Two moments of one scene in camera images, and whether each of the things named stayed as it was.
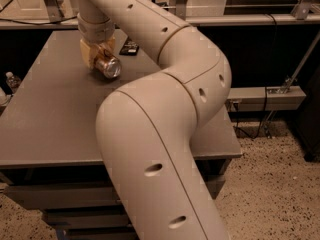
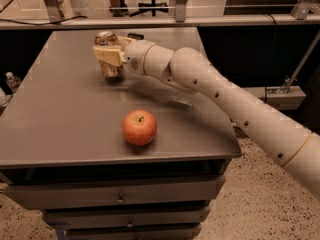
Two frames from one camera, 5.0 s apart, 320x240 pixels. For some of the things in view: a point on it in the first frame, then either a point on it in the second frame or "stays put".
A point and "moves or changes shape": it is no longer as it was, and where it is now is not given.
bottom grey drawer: x=101 y=233 stays put
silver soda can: x=108 y=65 moves or changes shape
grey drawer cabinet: x=48 y=144 stays put
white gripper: x=95 y=31 -> x=136 y=55
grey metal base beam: x=277 y=98 stays put
